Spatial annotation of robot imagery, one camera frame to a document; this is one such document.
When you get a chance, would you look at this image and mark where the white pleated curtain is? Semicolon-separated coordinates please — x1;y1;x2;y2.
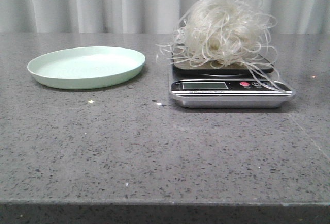
1;0;329;34

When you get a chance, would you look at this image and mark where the silver black kitchen scale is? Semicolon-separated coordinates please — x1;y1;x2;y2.
168;49;296;108

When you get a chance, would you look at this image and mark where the white vermicelli noodle bundle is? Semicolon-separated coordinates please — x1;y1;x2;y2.
156;0;283;92

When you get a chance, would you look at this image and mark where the light green plastic plate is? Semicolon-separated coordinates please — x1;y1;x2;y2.
27;46;145;90

